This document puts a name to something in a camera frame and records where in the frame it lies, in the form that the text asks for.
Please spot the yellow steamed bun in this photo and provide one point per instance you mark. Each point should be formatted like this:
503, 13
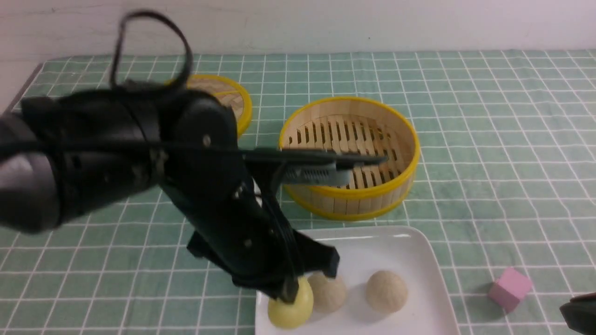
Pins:
290, 316

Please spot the green checkered tablecloth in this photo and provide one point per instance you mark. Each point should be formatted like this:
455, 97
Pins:
506, 178

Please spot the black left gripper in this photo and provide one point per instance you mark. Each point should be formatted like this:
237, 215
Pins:
212, 188

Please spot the white square plate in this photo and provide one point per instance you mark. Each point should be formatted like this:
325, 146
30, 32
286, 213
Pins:
363, 251

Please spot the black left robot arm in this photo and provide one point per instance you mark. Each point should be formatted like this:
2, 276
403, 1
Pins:
62, 158

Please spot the white steamed bun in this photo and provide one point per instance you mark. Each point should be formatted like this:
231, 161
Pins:
329, 294
386, 292

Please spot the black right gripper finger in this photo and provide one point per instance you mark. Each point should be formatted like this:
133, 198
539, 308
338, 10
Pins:
580, 313

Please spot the bamboo steamer basket yellow rim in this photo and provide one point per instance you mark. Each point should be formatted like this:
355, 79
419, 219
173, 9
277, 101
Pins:
355, 125

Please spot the bamboo steamer lid yellow rim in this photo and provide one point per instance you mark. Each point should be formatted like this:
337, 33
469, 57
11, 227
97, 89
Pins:
233, 100

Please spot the pink cube block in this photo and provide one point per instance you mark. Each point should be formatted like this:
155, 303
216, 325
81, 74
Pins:
510, 289

